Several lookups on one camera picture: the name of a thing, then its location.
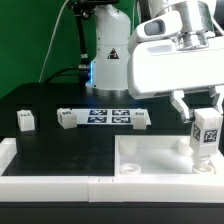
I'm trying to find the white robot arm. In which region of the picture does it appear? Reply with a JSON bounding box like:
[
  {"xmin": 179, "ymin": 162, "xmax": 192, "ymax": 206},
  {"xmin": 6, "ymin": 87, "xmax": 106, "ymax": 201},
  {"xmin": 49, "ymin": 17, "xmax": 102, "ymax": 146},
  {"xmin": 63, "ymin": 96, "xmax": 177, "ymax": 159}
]
[{"xmin": 87, "ymin": 0, "xmax": 224, "ymax": 122}]

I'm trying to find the white sheet with tags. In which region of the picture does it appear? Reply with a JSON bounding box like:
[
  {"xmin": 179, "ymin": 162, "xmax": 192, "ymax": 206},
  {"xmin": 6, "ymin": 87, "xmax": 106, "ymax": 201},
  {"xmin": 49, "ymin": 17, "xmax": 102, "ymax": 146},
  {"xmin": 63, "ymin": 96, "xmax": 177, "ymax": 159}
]
[{"xmin": 73, "ymin": 109, "xmax": 151, "ymax": 125}]

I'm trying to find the black camera stand pole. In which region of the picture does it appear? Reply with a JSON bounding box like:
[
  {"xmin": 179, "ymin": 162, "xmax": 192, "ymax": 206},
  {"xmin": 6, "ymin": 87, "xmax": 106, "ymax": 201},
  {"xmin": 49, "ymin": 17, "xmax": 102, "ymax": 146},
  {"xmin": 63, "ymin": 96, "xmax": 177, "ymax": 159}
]
[{"xmin": 67, "ymin": 0, "xmax": 94, "ymax": 64}]

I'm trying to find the black cable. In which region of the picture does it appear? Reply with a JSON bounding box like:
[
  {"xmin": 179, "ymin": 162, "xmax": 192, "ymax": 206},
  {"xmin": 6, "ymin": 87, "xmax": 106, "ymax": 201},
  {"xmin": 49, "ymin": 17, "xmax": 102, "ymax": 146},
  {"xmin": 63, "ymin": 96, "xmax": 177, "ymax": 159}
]
[{"xmin": 43, "ymin": 65, "xmax": 92, "ymax": 84}]

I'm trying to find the white cable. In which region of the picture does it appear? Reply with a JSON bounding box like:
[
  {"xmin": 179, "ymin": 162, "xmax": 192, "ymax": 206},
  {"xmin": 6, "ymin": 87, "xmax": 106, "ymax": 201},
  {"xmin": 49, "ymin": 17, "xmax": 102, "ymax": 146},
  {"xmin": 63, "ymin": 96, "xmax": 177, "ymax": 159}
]
[{"xmin": 38, "ymin": 0, "xmax": 72, "ymax": 84}]

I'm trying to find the white square tabletop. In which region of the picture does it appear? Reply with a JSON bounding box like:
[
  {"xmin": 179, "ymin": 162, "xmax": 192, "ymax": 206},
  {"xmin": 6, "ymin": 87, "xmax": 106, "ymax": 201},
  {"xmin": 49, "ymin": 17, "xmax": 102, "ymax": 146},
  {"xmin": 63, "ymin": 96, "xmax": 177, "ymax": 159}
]
[{"xmin": 113, "ymin": 134, "xmax": 224, "ymax": 177}]

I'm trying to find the white U-shaped obstacle fence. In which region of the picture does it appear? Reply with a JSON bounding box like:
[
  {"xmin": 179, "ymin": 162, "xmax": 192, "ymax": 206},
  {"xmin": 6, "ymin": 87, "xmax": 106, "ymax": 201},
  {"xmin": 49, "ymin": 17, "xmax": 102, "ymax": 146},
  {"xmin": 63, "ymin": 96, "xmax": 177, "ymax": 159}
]
[{"xmin": 0, "ymin": 138, "xmax": 224, "ymax": 203}]

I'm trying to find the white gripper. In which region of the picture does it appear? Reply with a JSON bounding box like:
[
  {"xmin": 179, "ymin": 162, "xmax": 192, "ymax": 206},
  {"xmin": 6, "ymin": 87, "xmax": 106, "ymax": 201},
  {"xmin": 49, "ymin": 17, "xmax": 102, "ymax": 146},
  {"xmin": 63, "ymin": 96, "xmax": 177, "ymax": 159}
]
[{"xmin": 127, "ymin": 39, "xmax": 224, "ymax": 123}]

